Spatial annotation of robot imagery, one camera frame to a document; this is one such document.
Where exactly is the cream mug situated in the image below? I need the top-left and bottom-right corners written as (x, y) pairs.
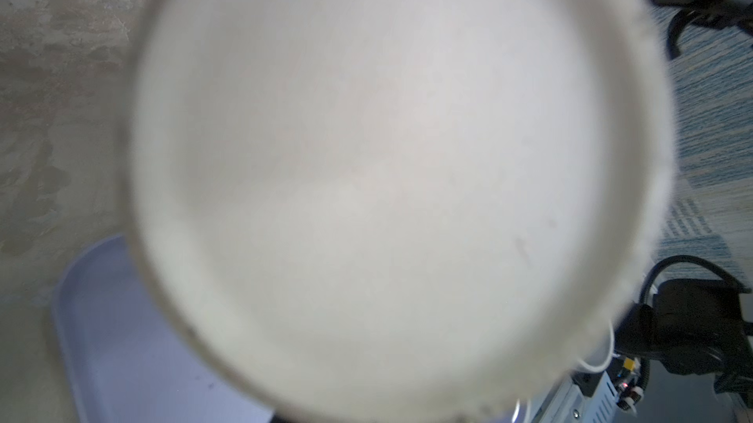
top-left (117, 0), bottom-right (675, 422)

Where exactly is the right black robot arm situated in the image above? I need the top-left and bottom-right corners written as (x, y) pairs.
top-left (616, 0), bottom-right (752, 397)

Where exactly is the lavender plastic tray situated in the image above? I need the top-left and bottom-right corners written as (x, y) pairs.
top-left (51, 236), bottom-right (273, 422)

